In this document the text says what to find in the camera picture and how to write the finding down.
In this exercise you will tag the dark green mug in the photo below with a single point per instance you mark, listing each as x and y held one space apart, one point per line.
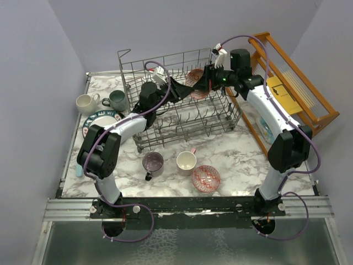
117 101

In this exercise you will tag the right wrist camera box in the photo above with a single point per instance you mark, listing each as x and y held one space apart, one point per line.
220 54

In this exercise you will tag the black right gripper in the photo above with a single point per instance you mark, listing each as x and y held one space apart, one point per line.
203 85

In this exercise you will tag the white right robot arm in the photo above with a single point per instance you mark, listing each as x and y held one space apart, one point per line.
291 144

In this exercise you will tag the wooden dish drying rack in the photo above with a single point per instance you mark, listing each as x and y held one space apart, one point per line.
316 111

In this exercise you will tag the cream mug pink handle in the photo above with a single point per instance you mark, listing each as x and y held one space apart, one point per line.
186 162

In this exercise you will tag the red patterned bowl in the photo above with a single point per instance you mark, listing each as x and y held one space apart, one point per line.
191 79
206 179

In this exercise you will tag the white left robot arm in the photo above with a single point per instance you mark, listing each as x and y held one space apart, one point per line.
100 148

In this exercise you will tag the cream mug at left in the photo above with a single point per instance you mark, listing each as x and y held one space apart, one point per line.
87 105

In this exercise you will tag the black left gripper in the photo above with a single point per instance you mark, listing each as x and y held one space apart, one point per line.
178 91

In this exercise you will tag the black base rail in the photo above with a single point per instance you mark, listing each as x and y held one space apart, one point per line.
183 212

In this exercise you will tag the grey wire dish rack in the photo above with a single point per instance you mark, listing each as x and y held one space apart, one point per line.
187 119

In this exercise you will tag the round plate dark lettered rim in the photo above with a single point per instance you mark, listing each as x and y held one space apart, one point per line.
101 118

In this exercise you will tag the blue patterned clear dish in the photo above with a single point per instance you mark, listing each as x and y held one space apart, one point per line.
265 130

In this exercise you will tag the purple mug black handle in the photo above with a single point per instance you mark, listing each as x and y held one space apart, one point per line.
153 163

